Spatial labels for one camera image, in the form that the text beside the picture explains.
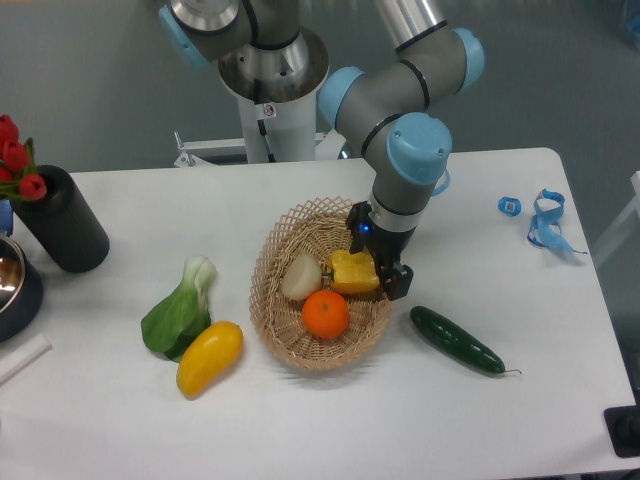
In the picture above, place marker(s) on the woven wicker basket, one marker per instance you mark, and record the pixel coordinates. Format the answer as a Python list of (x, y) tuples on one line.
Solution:
[(316, 227)]

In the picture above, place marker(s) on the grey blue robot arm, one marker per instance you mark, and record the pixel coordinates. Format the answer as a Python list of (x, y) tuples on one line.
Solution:
[(278, 70)]

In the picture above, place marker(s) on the metal bowl dark rim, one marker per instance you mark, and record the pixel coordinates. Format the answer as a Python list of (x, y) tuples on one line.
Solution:
[(21, 290)]

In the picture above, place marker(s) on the dark green cucumber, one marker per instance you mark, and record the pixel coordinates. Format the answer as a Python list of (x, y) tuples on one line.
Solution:
[(457, 343)]

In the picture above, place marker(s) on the yellow squash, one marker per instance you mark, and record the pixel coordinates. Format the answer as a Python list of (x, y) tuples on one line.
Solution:
[(215, 350)]

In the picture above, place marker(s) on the orange fruit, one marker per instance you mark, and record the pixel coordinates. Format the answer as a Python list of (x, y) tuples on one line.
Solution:
[(325, 314)]

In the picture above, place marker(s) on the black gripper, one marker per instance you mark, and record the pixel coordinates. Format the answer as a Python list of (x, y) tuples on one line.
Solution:
[(385, 246)]

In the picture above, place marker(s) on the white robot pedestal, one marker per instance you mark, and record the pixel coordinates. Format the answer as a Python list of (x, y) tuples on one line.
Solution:
[(271, 133)]

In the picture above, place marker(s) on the white flat stick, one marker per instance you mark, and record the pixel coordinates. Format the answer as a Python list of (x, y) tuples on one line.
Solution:
[(22, 356)]

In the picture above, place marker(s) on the red tulip flowers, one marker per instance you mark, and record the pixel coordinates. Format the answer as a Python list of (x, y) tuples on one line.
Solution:
[(20, 179)]

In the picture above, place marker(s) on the black device at table edge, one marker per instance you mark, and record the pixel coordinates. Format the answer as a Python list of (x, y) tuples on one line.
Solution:
[(623, 429)]

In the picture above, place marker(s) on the yellow bell pepper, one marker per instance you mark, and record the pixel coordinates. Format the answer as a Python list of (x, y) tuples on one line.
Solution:
[(352, 273)]

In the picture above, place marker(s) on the white onion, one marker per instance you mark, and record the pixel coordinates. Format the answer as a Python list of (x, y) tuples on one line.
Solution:
[(302, 278)]

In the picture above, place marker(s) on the green bok choy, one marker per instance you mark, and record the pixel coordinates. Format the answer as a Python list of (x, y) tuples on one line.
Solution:
[(173, 324)]

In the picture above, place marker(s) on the small blue tape roll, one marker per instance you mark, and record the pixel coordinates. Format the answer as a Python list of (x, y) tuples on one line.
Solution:
[(509, 206)]

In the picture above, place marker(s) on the blue object left edge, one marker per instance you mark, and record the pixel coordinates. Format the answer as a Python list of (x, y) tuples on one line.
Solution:
[(6, 218)]

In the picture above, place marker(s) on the black cylindrical vase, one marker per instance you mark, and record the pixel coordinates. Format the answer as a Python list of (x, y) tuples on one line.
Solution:
[(64, 224)]

